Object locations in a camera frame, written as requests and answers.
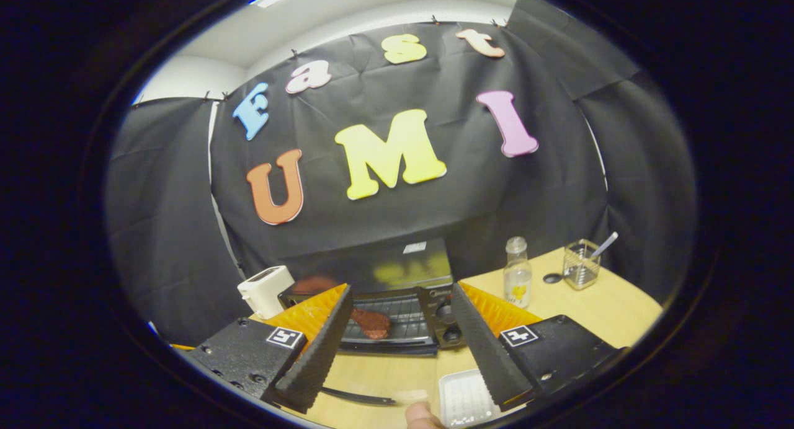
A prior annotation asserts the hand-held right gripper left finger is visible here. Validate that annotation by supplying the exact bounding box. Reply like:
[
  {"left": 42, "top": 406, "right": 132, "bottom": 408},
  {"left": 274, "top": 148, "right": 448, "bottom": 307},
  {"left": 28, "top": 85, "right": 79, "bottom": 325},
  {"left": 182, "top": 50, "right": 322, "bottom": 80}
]
[{"left": 186, "top": 285, "right": 353, "bottom": 415}]

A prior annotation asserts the black backdrop cloth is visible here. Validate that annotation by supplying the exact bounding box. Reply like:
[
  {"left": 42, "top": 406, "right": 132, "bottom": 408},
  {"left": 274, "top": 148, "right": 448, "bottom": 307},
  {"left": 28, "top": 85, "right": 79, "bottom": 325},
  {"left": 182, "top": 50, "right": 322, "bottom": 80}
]
[{"left": 105, "top": 0, "right": 698, "bottom": 346}]

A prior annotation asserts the clear glass bottle yellow label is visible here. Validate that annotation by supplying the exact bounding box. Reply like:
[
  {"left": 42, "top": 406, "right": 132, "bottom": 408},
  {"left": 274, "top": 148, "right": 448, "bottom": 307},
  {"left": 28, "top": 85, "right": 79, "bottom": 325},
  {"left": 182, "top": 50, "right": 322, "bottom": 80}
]
[{"left": 503, "top": 236, "right": 533, "bottom": 309}]

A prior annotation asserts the white plastic tray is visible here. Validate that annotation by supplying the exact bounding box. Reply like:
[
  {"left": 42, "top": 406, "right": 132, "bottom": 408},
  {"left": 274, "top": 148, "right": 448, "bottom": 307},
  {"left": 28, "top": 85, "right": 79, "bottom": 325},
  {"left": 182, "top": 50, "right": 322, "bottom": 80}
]
[{"left": 438, "top": 369, "right": 503, "bottom": 428}]

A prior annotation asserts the black electric oven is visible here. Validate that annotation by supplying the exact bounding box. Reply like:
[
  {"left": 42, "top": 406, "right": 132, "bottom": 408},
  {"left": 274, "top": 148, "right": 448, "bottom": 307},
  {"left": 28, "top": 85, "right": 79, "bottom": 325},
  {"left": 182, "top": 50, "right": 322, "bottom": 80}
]
[{"left": 277, "top": 238, "right": 472, "bottom": 407}]

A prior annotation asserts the white toaster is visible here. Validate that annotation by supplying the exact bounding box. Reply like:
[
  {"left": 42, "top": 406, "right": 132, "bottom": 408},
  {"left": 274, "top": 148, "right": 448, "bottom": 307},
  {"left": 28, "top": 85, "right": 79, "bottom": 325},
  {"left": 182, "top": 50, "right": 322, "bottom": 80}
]
[{"left": 237, "top": 265, "right": 295, "bottom": 320}]

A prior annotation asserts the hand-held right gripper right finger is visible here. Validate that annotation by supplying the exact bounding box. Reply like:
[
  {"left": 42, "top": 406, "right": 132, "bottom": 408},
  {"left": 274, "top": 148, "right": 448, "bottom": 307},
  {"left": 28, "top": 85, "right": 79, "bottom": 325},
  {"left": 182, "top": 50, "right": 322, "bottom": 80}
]
[{"left": 451, "top": 283, "right": 615, "bottom": 412}]

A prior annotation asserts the reddish brown meat piece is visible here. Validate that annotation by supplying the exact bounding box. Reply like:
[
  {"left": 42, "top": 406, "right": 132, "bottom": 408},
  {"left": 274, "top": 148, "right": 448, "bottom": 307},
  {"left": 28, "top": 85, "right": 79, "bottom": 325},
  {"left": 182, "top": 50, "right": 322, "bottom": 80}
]
[{"left": 349, "top": 308, "right": 391, "bottom": 340}]

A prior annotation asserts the clear glass cup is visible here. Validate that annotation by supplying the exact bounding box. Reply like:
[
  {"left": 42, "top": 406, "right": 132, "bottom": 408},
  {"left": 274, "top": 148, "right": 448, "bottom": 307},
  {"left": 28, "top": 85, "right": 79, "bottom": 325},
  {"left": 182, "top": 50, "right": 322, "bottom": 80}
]
[{"left": 563, "top": 239, "right": 602, "bottom": 291}]

